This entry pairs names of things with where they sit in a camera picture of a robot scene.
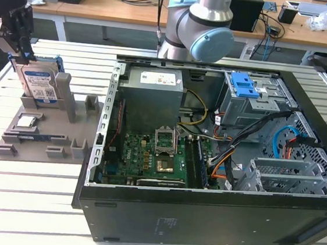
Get wooden desk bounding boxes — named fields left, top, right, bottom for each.
left=23, top=0, right=327, bottom=69

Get CPU socket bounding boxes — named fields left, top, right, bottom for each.
left=152, top=126, right=181, bottom=158

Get metal drive cage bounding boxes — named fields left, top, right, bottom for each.
left=217, top=70, right=300, bottom=145

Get metal disk bay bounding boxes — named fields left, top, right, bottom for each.
left=237, top=154, right=327, bottom=202

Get black RAM slot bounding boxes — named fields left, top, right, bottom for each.
left=188, top=136, right=207, bottom=189
left=180, top=135, right=200, bottom=188
left=184, top=135, right=203, bottom=188

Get spare RAM stick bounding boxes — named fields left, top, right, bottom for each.
left=18, top=133, right=53, bottom=144

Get yellow power wires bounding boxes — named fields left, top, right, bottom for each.
left=179, top=88, right=210, bottom=127

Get grey power supply unit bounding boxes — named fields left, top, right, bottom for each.
left=112, top=63, right=187, bottom=138

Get black pen cup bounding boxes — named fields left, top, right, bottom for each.
left=278, top=7, right=298, bottom=24

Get black office chair base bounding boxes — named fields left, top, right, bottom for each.
left=300, top=51, right=327, bottom=79

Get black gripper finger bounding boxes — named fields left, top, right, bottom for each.
left=5, top=3, right=38, bottom=60

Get blue flat data wire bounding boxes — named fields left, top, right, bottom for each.
left=270, top=122, right=309, bottom=166

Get silver CPU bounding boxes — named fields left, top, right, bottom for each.
left=16, top=115, right=39, bottom=130

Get black open PC case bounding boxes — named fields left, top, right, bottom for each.
left=67, top=48, right=327, bottom=245

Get black box on desk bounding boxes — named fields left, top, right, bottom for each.
left=228, top=0, right=265, bottom=34

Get green motherboard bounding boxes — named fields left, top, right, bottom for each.
left=95, top=124, right=227, bottom=196

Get installed RAM stick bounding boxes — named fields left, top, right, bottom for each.
left=192, top=136, right=213, bottom=189

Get power wire with black connector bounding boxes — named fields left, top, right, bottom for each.
left=285, top=134, right=318, bottom=152

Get black wire bundle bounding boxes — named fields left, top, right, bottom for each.
left=207, top=102, right=297, bottom=175

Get orange red wire bundle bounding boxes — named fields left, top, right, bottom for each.
left=210, top=159, right=238, bottom=183

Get grey plastic parts rack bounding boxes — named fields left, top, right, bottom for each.
left=0, top=66, right=110, bottom=172

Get hard disk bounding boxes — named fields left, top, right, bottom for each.
left=3, top=50, right=67, bottom=108

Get clear plastic bags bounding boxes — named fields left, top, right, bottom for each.
left=304, top=10, right=327, bottom=32

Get blue plastic cage latch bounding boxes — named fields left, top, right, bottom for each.
left=229, top=72, right=260, bottom=100

